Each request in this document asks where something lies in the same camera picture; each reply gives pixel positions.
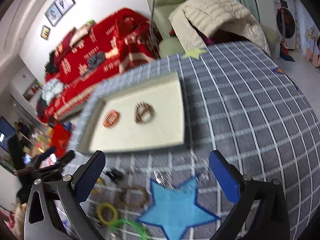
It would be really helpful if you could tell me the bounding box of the gold spiral hair tie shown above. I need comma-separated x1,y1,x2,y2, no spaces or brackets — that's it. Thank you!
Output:
96,202,120,225

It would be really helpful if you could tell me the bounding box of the brown braided bracelet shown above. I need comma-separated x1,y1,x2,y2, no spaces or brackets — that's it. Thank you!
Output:
121,186,150,209

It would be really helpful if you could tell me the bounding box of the black hair claw clip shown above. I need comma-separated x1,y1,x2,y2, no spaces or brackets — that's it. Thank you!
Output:
105,168,124,184

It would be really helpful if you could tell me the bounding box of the green plastic bangle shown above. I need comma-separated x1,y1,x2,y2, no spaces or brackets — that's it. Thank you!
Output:
108,219,151,240

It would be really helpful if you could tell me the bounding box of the orange spiral hair tie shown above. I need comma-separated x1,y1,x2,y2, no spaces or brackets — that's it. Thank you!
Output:
102,109,121,129

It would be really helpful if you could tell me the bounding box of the brown spiral hair tie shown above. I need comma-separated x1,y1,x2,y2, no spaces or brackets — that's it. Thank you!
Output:
133,101,155,125

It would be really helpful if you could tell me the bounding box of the green jewelry tray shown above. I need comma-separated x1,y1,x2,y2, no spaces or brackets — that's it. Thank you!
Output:
68,71,185,154

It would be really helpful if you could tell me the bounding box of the red gift bag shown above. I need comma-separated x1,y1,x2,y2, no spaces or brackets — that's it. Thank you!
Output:
50,122,73,159

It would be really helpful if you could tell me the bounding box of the light patterned folded blanket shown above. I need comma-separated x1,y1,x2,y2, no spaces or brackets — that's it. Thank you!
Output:
41,78,65,105

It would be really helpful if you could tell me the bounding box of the black clothing on sofa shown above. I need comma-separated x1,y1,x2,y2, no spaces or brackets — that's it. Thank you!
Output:
45,50,59,75

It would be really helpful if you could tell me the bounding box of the grey checked tablecloth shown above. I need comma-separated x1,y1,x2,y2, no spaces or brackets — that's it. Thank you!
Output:
81,42,319,239

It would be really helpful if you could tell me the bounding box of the red embroidered pillow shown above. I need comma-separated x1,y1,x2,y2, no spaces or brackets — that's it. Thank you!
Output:
54,27,76,63

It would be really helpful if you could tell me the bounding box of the grey clothing on sofa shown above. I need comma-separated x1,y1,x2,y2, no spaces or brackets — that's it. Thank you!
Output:
87,51,105,70

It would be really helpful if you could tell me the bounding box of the red covered sofa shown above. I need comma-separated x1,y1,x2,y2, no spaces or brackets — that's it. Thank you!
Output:
36,8,158,123

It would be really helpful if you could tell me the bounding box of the beige green pillow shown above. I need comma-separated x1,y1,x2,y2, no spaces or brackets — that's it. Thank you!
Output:
69,20,95,47

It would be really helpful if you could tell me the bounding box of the washing machine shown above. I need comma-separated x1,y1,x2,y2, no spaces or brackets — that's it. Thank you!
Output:
273,0,297,50

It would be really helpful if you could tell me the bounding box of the beige down jacket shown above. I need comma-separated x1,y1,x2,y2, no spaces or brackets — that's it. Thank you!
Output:
169,0,270,54

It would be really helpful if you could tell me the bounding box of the green armchair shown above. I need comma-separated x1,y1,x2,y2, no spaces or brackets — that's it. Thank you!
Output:
147,0,279,58

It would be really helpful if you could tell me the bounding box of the wall painting landscape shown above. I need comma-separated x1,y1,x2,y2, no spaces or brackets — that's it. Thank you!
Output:
23,79,42,102

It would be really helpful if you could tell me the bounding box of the small dark picture frame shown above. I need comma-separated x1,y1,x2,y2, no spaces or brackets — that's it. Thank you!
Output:
41,25,51,40

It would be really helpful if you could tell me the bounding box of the picture frame pair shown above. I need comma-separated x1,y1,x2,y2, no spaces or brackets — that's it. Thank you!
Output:
45,0,75,27

